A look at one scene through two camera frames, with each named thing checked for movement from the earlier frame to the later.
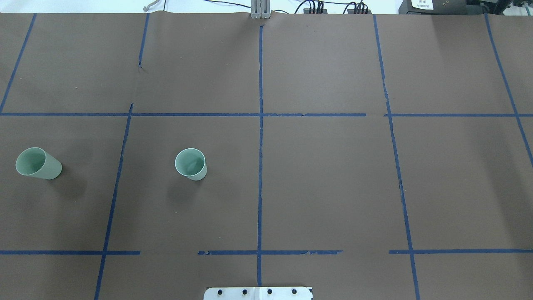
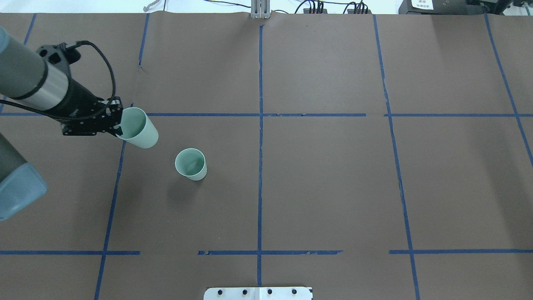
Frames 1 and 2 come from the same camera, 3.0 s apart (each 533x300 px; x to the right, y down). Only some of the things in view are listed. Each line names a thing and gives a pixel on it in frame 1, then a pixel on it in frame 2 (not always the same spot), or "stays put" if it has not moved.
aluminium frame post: x=260 y=9 stays put
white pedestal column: x=257 y=293 stays put
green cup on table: x=191 y=163 stays put
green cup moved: x=36 y=162 -> x=137 y=128
